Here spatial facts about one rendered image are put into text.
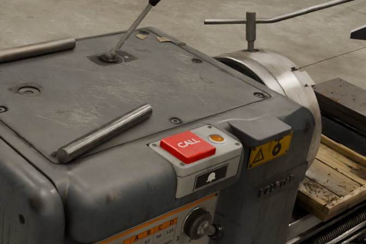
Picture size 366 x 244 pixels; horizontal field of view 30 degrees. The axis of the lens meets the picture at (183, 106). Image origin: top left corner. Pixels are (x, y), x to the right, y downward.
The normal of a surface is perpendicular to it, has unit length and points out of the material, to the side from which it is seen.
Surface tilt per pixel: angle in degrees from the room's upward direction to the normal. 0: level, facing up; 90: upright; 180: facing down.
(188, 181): 90
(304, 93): 44
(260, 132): 0
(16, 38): 0
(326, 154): 0
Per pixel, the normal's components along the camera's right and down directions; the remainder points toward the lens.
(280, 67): 0.35, -0.72
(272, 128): 0.15, -0.89
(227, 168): 0.68, 0.42
